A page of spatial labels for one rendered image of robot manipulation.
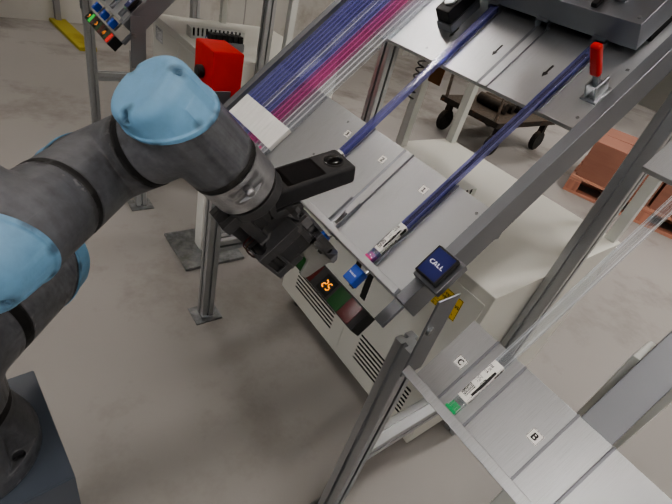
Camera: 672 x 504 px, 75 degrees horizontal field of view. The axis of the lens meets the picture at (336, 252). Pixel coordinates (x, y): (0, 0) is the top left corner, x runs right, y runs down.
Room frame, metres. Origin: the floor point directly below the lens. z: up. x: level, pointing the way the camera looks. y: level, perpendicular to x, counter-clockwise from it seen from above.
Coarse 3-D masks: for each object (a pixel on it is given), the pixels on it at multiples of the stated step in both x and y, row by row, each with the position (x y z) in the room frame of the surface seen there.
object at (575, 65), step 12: (588, 48) 0.84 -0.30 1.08; (576, 60) 0.82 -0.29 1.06; (564, 72) 0.81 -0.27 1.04; (552, 84) 0.79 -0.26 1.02; (540, 96) 0.78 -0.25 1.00; (528, 108) 0.76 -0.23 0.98; (516, 120) 0.75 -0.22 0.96; (504, 132) 0.73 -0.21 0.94; (492, 144) 0.72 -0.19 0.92; (480, 156) 0.70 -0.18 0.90; (468, 168) 0.69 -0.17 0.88; (456, 180) 0.67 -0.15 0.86; (444, 192) 0.66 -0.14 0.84; (420, 204) 0.65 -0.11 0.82; (432, 204) 0.65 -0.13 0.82; (408, 216) 0.63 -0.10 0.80; (420, 216) 0.63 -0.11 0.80; (408, 228) 0.62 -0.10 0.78; (372, 252) 0.59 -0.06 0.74
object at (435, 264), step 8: (440, 248) 0.54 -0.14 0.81; (432, 256) 0.53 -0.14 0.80; (440, 256) 0.53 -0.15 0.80; (448, 256) 0.53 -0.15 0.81; (424, 264) 0.52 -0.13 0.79; (432, 264) 0.52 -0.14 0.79; (440, 264) 0.52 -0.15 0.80; (448, 264) 0.52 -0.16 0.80; (424, 272) 0.51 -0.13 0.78; (432, 272) 0.51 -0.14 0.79; (440, 272) 0.51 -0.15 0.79; (432, 280) 0.50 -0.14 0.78
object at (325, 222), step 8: (304, 200) 0.70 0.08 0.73; (312, 208) 0.68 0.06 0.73; (320, 216) 0.66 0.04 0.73; (328, 224) 0.64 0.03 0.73; (336, 232) 0.63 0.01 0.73; (344, 240) 0.61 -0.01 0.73; (352, 248) 0.59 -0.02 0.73; (360, 256) 0.58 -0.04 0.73; (368, 264) 0.56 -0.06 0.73; (376, 272) 0.55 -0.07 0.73; (384, 280) 0.54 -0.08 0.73; (392, 288) 0.52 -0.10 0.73
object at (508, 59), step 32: (480, 0) 1.05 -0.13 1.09; (416, 32) 1.03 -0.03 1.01; (448, 32) 1.00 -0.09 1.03; (480, 32) 0.97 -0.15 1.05; (512, 32) 0.94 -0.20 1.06; (544, 32) 0.92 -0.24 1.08; (576, 32) 0.90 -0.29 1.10; (448, 64) 0.92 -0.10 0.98; (480, 64) 0.90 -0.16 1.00; (512, 64) 0.87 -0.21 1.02; (544, 64) 0.85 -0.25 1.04; (608, 64) 0.81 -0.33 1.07; (512, 96) 0.81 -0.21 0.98; (576, 96) 0.78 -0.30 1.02
